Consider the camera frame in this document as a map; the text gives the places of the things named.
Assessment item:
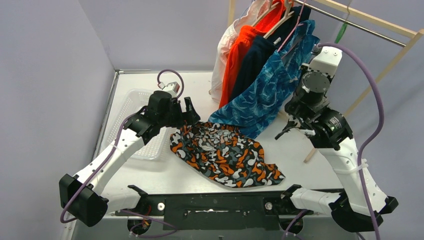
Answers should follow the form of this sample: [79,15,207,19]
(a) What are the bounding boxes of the white plastic basket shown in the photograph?
[99,89,171,161]

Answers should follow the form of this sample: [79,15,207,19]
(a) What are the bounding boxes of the camouflage orange black shorts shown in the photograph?
[169,122,286,189]

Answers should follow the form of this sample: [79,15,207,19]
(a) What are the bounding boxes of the green hanger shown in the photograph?
[333,0,354,45]

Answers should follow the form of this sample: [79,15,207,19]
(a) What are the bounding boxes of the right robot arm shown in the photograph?
[281,71,399,233]

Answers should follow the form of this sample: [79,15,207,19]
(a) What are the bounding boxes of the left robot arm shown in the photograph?
[58,90,201,227]

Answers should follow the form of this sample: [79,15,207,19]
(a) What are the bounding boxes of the blue patterned shorts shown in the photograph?
[208,19,320,139]

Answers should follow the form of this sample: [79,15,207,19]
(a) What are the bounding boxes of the white shorts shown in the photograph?
[209,0,269,103]

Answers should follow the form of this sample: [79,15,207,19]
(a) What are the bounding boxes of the wooden hanger orange shorts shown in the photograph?
[251,0,281,27]

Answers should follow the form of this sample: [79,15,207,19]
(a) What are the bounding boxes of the wooden hanger navy shorts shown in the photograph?
[263,0,294,39]

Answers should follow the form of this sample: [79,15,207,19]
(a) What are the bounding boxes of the pink hanger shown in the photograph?
[277,0,306,52]

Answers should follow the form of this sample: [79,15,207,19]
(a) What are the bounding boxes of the metal rack rod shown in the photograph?
[294,0,417,47]

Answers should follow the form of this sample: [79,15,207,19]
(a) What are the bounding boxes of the wooden clothes rack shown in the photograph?
[208,0,424,164]

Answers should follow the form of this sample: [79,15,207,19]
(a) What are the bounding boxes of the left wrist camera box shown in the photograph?
[157,81,181,98]

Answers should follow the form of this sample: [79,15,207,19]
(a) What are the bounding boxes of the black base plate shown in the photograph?
[131,191,299,231]

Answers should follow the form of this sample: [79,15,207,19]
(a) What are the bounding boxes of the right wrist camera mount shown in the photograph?
[308,46,343,79]

